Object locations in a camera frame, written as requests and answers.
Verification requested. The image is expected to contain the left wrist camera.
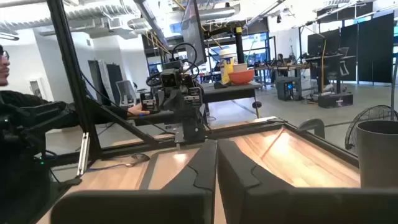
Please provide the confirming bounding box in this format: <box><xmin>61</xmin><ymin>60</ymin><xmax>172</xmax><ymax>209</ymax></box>
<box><xmin>160</xmin><ymin>68</ymin><xmax>182</xmax><ymax>88</ymax></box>

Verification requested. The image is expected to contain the yellow canister with white lid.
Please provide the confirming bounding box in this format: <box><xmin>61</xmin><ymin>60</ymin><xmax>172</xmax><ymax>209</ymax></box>
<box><xmin>219</xmin><ymin>49</ymin><xmax>239</xmax><ymax>85</ymax></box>

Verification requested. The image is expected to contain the black tall cup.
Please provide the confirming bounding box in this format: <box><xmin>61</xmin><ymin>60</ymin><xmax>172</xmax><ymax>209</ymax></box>
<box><xmin>356</xmin><ymin>120</ymin><xmax>398</xmax><ymax>189</ymax></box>

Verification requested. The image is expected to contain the grey office chair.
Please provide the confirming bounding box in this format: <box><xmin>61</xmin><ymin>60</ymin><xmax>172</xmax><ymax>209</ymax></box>
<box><xmin>115</xmin><ymin>80</ymin><xmax>137</xmax><ymax>108</ymax></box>

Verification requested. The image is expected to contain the black floor fan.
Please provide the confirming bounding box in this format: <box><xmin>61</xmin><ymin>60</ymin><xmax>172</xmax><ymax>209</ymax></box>
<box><xmin>344</xmin><ymin>105</ymin><xmax>398</xmax><ymax>155</ymax></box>

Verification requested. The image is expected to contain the black partition panel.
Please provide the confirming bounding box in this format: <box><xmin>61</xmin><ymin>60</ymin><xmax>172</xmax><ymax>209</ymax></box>
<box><xmin>340</xmin><ymin>12</ymin><xmax>396</xmax><ymax>85</ymax></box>

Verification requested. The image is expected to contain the orange straw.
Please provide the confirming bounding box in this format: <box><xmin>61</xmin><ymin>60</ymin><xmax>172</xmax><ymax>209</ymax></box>
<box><xmin>260</xmin><ymin>127</ymin><xmax>285</xmax><ymax>158</ymax></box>

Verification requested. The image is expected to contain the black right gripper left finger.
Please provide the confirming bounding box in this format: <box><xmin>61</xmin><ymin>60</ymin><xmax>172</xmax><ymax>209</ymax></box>
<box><xmin>51</xmin><ymin>139</ymin><xmax>218</xmax><ymax>224</ymax></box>

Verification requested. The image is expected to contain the dark side table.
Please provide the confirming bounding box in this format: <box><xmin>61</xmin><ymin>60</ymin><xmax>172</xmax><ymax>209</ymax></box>
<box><xmin>201</xmin><ymin>81</ymin><xmax>264</xmax><ymax>119</ymax></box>

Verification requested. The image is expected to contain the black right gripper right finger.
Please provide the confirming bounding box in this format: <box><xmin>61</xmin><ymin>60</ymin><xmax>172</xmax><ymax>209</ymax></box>
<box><xmin>217</xmin><ymin>139</ymin><xmax>398</xmax><ymax>224</ymax></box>

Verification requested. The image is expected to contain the black computer tower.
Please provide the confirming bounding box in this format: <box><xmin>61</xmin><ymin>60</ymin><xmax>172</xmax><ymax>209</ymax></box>
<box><xmin>275</xmin><ymin>76</ymin><xmax>295</xmax><ymax>101</ymax></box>

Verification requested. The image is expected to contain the silver metal bracket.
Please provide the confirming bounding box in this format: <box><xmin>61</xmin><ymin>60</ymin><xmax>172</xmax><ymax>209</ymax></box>
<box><xmin>77</xmin><ymin>132</ymin><xmax>91</xmax><ymax>177</ymax></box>

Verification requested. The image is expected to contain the person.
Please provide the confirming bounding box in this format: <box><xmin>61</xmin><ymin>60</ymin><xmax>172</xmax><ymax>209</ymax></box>
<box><xmin>0</xmin><ymin>45</ymin><xmax>129</xmax><ymax>134</ymax></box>

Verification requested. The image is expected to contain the orange plastic bowl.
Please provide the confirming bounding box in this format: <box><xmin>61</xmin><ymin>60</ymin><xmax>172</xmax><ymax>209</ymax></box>
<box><xmin>228</xmin><ymin>68</ymin><xmax>255</xmax><ymax>85</ymax></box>

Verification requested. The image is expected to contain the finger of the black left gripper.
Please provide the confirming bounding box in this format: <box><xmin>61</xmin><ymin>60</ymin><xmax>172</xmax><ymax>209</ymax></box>
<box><xmin>183</xmin><ymin>86</ymin><xmax>203</xmax><ymax>108</ymax></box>
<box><xmin>139</xmin><ymin>91</ymin><xmax>160</xmax><ymax>113</ymax></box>

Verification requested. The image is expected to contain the black monitor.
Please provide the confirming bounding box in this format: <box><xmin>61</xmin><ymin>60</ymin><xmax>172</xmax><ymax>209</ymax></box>
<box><xmin>181</xmin><ymin>0</ymin><xmax>208</xmax><ymax>68</ymax></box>

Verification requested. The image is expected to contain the person's hand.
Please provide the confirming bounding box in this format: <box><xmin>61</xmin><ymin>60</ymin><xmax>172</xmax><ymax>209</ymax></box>
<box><xmin>127</xmin><ymin>104</ymin><xmax>150</xmax><ymax>116</ymax></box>

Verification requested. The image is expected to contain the dark grey clamp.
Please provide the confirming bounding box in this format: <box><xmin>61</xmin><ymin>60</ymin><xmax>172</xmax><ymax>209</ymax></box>
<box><xmin>298</xmin><ymin>118</ymin><xmax>326</xmax><ymax>139</ymax></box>

